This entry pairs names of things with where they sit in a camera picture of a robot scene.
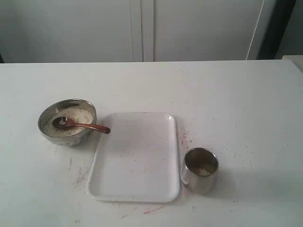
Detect brown wooden spoon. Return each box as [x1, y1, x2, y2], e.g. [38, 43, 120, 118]
[53, 116, 111, 134]

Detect steel bowl of rice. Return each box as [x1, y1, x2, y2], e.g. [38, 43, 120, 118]
[38, 99, 97, 147]

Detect small steel cup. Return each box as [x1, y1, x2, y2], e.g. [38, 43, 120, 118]
[180, 148, 219, 195]

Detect white rectangular tray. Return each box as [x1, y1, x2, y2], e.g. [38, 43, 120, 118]
[86, 113, 180, 203]

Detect white cabinet doors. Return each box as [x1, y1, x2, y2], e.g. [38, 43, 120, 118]
[0, 0, 275, 63]

